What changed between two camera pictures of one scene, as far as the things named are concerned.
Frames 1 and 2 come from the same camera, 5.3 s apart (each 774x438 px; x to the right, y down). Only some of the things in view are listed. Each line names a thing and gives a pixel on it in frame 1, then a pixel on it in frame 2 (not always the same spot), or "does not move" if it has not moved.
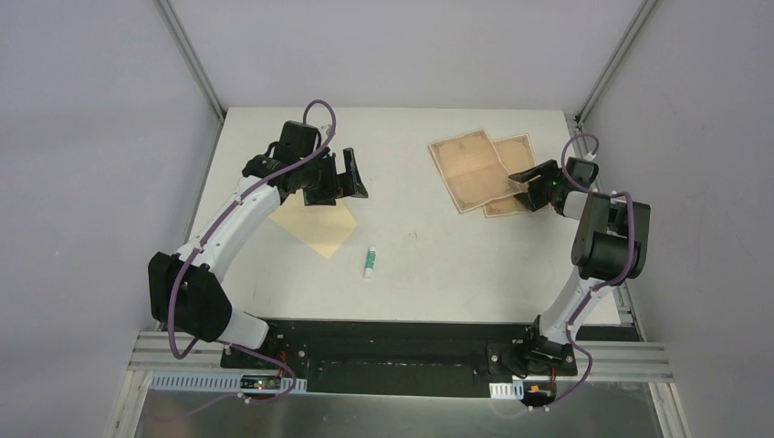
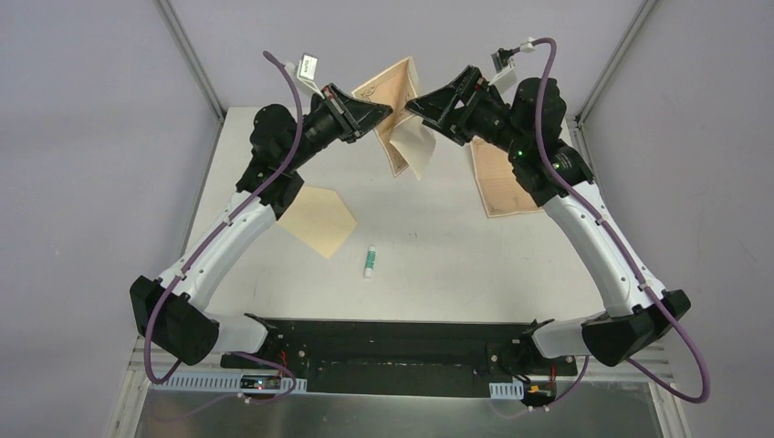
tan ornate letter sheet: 473,171 -> 396,88
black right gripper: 547,170 -> 441,104
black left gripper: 338,179 -> 342,114
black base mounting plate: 451,359 does not move
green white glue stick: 370,263 does not move
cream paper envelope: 322,227 does not move
